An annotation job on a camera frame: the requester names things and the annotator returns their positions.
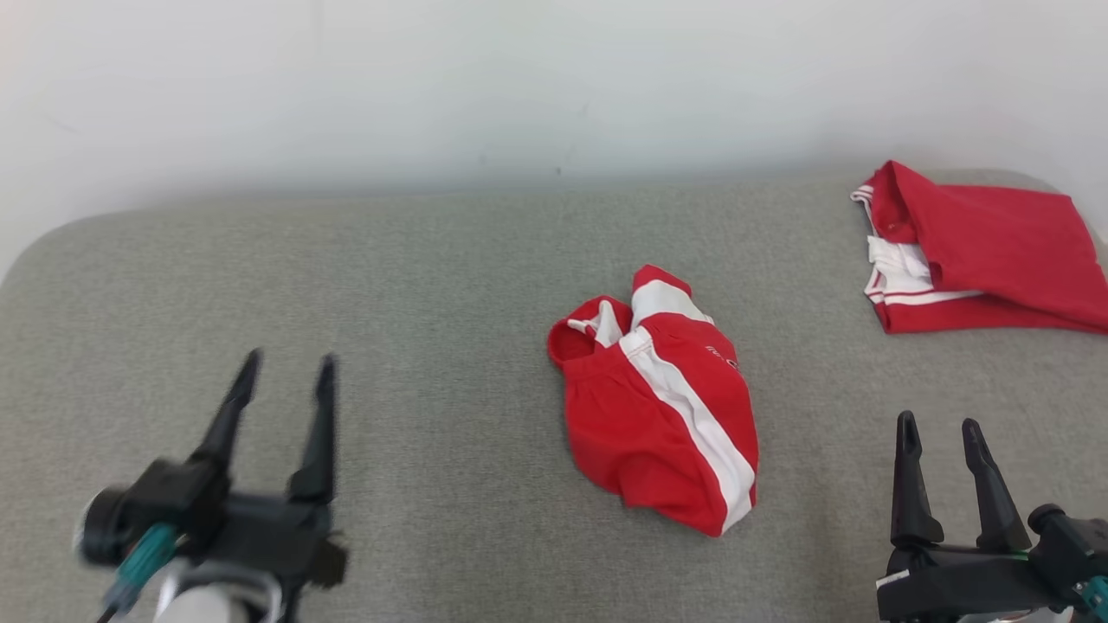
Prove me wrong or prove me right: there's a teal cable connector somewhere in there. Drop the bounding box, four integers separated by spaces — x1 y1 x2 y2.
104 523 179 615
1077 575 1108 620

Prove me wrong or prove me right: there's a red basketball jersey white trim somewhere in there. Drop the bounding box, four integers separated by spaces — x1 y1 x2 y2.
850 160 1108 336

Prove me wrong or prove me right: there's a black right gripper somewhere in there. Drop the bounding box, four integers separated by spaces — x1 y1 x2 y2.
875 411 1076 623

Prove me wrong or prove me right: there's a red shorts white side stripe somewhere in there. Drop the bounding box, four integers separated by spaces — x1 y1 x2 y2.
547 265 761 538

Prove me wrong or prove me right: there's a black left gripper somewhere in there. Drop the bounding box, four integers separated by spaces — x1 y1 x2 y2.
192 349 350 623

